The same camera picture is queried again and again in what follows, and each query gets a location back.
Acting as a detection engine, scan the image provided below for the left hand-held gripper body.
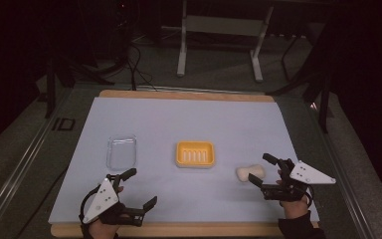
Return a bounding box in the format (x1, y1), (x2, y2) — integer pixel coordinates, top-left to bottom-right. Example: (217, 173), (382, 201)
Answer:
(82, 172), (146, 228)

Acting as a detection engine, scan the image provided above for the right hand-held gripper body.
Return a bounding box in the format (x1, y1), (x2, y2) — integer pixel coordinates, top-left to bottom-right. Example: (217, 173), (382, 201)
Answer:
(261, 158), (337, 202)

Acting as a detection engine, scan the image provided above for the white soap bar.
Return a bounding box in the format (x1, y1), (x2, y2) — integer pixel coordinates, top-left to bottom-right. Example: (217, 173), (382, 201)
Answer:
(235, 163), (267, 183)

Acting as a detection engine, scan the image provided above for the yellow soap dish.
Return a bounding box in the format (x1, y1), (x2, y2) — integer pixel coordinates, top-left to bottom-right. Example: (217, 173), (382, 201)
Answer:
(174, 140), (217, 169)

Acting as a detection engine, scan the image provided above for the person's left hand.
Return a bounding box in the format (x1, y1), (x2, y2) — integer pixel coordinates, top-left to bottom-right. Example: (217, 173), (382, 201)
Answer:
(88, 218), (121, 239)

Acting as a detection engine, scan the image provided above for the person's right hand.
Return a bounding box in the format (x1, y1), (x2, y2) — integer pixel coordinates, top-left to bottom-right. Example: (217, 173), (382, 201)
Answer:
(276, 168), (311, 220)

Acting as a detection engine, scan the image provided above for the clear plastic container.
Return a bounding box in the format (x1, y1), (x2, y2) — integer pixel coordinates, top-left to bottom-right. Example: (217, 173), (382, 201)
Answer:
(105, 133), (138, 172)

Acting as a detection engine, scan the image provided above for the black metal stand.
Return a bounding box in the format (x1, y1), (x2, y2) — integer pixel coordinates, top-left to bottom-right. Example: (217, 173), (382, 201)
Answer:
(267, 33), (334, 134)

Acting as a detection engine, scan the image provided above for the light blue table mat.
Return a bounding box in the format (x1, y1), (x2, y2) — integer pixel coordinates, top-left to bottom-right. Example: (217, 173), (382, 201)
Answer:
(47, 96), (320, 226)

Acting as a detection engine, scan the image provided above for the white metal stand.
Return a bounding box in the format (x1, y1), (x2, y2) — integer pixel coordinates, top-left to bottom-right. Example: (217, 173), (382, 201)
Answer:
(176, 0), (276, 84)

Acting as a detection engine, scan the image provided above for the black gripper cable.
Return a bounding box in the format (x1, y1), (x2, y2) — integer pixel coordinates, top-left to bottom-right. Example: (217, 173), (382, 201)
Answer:
(79, 184), (104, 223)

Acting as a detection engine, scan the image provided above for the silver floor rail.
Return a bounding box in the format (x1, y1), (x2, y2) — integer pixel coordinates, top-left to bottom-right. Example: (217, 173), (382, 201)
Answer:
(306, 99), (376, 239)
(0, 88), (76, 239)

